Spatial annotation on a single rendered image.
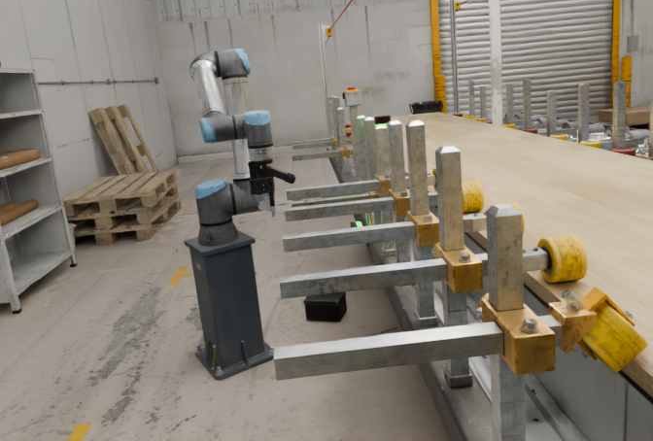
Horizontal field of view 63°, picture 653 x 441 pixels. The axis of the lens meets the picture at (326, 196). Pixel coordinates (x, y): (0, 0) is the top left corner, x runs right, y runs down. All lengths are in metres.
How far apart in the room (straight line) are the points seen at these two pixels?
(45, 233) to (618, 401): 4.31
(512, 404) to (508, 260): 0.21
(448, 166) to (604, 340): 0.37
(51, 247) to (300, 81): 5.96
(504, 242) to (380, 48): 9.06
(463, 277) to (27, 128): 4.06
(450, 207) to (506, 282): 0.25
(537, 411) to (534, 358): 0.48
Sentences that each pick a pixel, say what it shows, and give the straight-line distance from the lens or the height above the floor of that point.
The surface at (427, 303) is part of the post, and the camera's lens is 1.28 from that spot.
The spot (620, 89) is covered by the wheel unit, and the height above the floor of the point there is 1.12.
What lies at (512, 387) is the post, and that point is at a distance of 0.81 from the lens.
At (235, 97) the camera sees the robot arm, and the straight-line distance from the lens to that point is 2.43.
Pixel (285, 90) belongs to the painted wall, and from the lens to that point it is 9.61.
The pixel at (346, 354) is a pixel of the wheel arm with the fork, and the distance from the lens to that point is 0.68.
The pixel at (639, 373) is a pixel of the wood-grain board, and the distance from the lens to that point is 0.81.
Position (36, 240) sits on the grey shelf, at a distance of 4.81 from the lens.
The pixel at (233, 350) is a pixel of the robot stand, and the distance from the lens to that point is 2.59.
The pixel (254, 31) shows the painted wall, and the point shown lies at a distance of 9.67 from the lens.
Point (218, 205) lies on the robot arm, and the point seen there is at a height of 0.78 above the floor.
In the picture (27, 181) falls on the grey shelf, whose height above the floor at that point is 0.72.
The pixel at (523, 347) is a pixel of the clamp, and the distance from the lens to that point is 0.69.
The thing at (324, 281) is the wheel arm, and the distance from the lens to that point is 0.91.
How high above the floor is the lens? 1.29
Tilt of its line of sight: 13 degrees down
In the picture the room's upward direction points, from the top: 6 degrees counter-clockwise
